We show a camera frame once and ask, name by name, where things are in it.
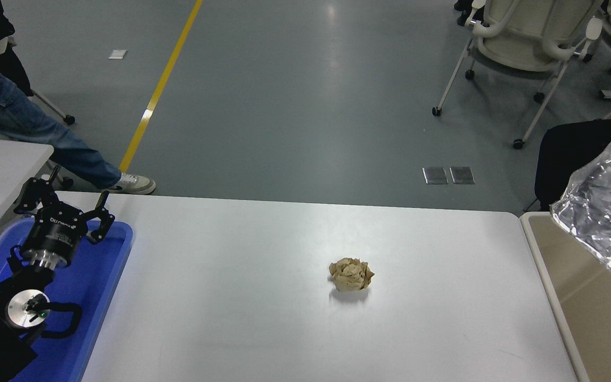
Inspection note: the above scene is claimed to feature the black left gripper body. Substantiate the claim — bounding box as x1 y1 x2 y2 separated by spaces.
21 209 90 265

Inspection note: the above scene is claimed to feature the foil tray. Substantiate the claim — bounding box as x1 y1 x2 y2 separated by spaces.
549 132 611 274

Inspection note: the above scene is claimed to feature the tan paper ball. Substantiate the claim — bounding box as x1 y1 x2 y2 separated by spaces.
329 258 376 293

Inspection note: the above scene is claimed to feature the blue plastic tray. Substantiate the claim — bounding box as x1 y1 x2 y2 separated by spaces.
0 219 134 382

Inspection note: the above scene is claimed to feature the grey rolling chair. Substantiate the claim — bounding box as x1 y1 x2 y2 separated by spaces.
0 37 76 141

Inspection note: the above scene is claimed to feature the person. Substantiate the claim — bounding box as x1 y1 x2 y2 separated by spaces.
454 0 485 27
0 0 156 195
535 103 611 213

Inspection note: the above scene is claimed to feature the large pale bin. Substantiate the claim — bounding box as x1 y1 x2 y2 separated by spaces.
520 212 611 382

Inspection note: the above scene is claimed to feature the black jacket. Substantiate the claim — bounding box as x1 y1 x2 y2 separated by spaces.
0 32 34 98

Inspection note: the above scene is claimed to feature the metal floor plate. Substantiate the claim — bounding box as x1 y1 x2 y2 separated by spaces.
423 167 449 185
450 167 476 185

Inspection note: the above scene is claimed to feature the white rolling chair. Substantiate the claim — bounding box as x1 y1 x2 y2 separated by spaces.
432 0 603 150

